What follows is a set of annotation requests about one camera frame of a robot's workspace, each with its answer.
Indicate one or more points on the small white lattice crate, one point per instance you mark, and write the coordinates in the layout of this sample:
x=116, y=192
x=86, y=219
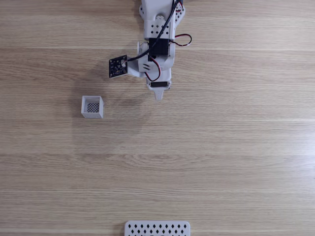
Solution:
x=92, y=107

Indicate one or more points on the white perforated plate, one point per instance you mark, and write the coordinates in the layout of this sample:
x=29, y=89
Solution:
x=157, y=228

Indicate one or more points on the black camera circuit board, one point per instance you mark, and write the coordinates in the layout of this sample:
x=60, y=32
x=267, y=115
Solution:
x=118, y=67

